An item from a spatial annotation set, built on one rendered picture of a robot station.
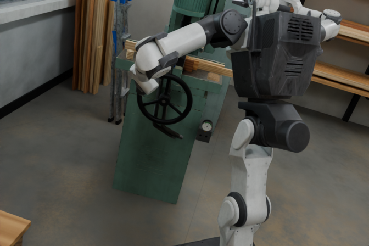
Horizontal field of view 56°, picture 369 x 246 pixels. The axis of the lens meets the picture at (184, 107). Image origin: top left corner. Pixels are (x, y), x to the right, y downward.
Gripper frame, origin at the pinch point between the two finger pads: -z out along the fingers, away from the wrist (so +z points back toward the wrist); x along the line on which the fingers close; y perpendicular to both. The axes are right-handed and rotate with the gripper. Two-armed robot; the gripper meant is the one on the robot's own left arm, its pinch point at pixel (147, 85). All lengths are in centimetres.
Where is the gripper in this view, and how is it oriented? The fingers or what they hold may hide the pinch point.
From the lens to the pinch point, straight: 168.9
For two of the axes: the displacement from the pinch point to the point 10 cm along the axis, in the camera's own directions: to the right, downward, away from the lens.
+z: 0.2, -0.7, -10.0
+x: 7.6, -6.5, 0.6
